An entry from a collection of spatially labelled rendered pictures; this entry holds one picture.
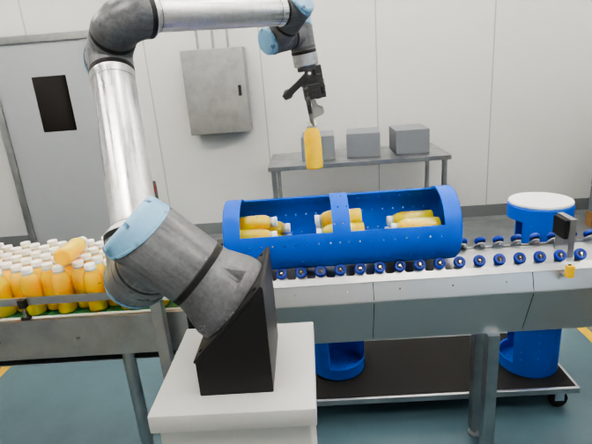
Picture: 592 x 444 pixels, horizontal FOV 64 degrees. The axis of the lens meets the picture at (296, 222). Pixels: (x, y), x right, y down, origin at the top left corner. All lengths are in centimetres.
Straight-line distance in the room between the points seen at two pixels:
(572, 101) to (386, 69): 193
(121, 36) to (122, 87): 12
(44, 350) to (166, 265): 120
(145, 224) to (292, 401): 43
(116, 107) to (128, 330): 92
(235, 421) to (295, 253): 90
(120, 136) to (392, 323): 125
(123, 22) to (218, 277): 68
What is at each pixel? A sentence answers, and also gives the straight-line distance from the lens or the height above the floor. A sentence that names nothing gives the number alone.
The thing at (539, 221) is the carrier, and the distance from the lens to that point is 237.
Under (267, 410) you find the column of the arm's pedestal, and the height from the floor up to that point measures 110.
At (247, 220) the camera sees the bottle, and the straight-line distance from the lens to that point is 184.
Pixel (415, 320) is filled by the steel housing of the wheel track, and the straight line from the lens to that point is 196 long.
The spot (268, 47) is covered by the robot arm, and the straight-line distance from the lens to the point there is 167.
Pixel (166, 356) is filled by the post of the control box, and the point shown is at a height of 76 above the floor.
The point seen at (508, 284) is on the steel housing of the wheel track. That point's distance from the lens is 197.
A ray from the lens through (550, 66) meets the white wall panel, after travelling 555.
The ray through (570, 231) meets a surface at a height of 104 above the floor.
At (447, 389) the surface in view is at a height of 15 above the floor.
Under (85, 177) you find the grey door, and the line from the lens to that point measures 559.
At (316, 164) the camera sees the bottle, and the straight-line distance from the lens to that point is 181.
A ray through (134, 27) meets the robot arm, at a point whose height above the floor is 183.
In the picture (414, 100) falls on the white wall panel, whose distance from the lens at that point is 512.
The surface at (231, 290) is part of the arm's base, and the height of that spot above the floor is 131.
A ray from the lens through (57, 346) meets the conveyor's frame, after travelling 203.
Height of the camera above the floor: 170
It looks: 18 degrees down
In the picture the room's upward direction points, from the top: 5 degrees counter-clockwise
